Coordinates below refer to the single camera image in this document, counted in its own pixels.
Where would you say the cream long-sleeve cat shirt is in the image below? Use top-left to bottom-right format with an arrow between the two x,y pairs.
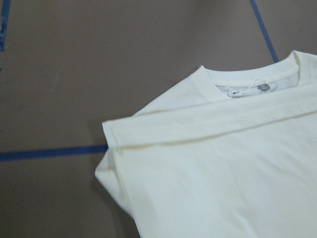
95,51 -> 317,238

